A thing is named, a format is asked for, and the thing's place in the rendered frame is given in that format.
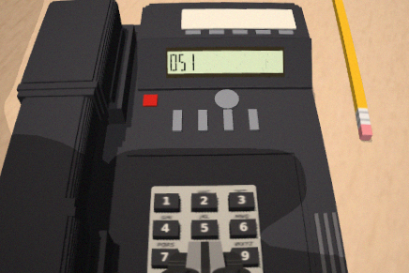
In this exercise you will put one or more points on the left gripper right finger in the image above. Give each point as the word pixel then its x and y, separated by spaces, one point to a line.
pixel 217 261

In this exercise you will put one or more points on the black telephone handset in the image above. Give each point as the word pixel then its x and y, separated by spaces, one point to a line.
pixel 70 78

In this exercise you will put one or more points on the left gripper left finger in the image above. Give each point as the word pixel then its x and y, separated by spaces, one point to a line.
pixel 192 261

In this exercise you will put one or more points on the black desk phone body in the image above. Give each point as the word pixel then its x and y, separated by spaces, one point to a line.
pixel 214 136

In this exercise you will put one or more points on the yellow pencil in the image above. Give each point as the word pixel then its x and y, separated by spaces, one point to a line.
pixel 359 100

